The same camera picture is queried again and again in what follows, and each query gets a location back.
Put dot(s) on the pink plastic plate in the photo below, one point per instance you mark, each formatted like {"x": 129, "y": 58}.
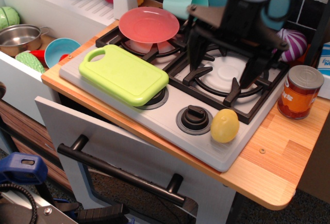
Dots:
{"x": 149, "y": 25}

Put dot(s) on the black right burner grate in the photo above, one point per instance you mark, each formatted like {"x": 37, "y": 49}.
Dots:
{"x": 216, "y": 81}

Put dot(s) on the blue plastic bowl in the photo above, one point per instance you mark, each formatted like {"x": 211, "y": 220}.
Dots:
{"x": 57, "y": 48}

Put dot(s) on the green toy cabbage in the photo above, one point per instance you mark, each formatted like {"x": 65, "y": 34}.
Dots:
{"x": 9, "y": 17}

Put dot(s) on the orange toy food can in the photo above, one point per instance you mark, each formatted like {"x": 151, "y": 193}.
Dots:
{"x": 300, "y": 90}

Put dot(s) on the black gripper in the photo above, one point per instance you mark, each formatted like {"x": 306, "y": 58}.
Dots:
{"x": 237, "y": 20}

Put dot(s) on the black left stove knob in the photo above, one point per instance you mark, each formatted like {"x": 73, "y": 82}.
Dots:
{"x": 157, "y": 101}

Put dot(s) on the green plastic cutting board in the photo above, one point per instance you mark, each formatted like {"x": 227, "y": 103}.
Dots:
{"x": 123, "y": 75}

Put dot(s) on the black oven door handle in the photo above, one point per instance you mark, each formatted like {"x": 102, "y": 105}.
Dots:
{"x": 170, "y": 193}

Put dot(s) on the black right stove knob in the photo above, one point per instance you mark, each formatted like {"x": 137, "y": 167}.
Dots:
{"x": 194, "y": 120}

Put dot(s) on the red toy pepper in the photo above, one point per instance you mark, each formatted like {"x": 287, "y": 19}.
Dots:
{"x": 40, "y": 55}

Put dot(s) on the teal plastic cup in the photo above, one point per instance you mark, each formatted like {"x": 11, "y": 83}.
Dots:
{"x": 179, "y": 7}

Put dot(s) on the purple toy onion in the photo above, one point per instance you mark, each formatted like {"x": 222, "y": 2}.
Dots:
{"x": 297, "y": 42}

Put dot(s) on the green toy cucumber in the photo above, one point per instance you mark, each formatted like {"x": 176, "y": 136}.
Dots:
{"x": 31, "y": 61}

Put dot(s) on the grey toy stove top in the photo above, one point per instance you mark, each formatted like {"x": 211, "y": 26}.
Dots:
{"x": 162, "y": 120}

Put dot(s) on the yellow toy potato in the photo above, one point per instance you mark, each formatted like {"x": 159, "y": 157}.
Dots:
{"x": 225, "y": 126}

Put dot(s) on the blue plastic clamp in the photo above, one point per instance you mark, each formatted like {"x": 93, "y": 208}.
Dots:
{"x": 23, "y": 169}

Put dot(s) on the black burner grate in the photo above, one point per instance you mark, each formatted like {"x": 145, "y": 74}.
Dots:
{"x": 216, "y": 81}
{"x": 169, "y": 56}

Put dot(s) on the black stove knob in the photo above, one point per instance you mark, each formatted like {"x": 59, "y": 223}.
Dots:
{"x": 157, "y": 101}
{"x": 194, "y": 120}

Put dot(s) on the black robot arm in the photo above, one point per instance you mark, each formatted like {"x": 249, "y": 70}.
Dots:
{"x": 242, "y": 47}

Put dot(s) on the small steel pot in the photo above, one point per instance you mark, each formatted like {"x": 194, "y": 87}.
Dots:
{"x": 23, "y": 37}

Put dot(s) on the white milk carton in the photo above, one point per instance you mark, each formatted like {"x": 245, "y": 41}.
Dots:
{"x": 324, "y": 68}

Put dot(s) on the black left burner grate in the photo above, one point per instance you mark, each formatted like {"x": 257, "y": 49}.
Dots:
{"x": 169, "y": 56}

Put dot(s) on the white oven door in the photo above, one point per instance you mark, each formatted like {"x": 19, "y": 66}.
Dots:
{"x": 207, "y": 201}

